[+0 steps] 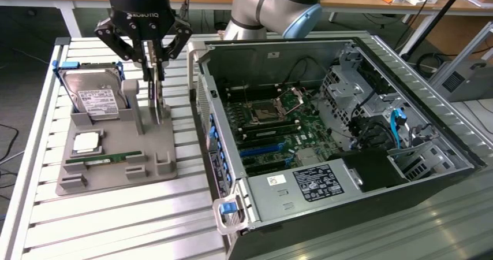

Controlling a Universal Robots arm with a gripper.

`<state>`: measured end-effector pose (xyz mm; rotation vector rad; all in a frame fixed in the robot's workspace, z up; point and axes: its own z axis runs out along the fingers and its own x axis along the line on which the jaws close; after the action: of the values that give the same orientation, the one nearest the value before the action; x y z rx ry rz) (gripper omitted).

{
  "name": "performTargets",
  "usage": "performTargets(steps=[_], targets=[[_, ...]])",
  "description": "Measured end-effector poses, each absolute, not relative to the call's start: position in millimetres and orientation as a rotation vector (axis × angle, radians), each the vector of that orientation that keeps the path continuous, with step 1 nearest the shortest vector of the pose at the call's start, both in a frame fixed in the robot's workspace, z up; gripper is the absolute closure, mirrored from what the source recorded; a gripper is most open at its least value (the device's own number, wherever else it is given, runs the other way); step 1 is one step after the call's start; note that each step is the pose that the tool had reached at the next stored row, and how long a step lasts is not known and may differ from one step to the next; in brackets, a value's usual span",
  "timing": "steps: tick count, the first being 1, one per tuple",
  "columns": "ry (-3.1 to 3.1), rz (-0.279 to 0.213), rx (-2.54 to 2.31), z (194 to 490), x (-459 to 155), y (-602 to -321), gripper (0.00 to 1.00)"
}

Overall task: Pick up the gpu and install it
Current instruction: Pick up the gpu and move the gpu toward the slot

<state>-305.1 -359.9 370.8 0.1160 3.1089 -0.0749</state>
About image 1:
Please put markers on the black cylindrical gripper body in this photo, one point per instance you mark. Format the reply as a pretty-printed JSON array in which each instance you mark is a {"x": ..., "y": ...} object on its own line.
[{"x": 141, "y": 5}]

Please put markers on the graphics card with metal bracket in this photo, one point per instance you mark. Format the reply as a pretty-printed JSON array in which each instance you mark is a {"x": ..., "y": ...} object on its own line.
[{"x": 157, "y": 104}]

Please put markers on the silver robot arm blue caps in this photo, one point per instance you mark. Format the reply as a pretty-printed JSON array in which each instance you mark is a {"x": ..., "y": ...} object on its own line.
[{"x": 251, "y": 8}]

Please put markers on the blue disk caddy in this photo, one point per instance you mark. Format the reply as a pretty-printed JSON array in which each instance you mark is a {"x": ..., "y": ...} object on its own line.
[{"x": 70, "y": 66}]

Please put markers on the silver hard disk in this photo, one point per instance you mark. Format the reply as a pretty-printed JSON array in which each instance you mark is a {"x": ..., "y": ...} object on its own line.
[{"x": 97, "y": 98}]

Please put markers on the thin metal locking lever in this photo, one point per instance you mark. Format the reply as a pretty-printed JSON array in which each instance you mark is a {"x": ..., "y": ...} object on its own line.
[{"x": 246, "y": 94}]

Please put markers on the grey plastic parts rack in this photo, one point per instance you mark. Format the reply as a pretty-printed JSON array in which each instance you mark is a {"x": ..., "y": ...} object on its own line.
[{"x": 115, "y": 144}]

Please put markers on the metal socket cover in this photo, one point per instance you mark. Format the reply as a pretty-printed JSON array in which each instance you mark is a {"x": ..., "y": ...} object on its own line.
[{"x": 295, "y": 91}]

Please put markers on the silver CPU chip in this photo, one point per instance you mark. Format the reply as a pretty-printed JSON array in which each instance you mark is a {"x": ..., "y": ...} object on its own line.
[{"x": 87, "y": 143}]

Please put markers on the green RAM stick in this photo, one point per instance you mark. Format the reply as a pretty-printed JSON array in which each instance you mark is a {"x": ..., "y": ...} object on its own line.
[{"x": 115, "y": 156}]

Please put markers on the blue expansion slot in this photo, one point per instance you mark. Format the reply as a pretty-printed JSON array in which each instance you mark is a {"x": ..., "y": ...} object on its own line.
[{"x": 261, "y": 151}]

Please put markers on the green motherboard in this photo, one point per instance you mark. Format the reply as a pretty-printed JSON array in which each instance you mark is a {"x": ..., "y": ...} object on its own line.
[{"x": 308, "y": 127}]

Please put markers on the silver finned chipset heatsink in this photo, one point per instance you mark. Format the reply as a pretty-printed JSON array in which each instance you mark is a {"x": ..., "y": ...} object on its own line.
[{"x": 308, "y": 156}]

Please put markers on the blue case latch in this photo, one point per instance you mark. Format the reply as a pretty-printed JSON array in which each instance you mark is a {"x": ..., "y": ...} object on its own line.
[{"x": 227, "y": 208}]

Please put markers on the grey power supply unit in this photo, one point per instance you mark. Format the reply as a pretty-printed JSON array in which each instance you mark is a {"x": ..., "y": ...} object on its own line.
[{"x": 278, "y": 202}]

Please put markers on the black plastic shroud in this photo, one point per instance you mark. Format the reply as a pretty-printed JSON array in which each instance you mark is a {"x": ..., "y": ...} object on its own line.
[{"x": 370, "y": 170}]

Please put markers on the black stand pole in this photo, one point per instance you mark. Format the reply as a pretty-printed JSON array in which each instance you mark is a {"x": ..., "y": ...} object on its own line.
[{"x": 443, "y": 11}]

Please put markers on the black open PC case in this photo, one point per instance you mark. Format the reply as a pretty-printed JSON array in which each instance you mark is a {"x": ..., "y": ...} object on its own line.
[{"x": 347, "y": 219}]

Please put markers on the grey metal cabinet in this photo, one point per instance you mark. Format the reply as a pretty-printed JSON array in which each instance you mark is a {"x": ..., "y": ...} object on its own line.
[{"x": 474, "y": 81}]

